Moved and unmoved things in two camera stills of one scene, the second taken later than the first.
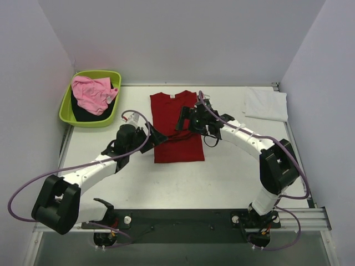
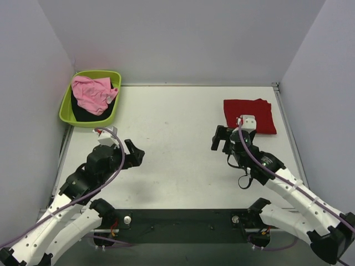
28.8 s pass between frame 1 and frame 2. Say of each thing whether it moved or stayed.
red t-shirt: moved
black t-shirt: stayed
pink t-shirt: stayed
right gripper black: moved
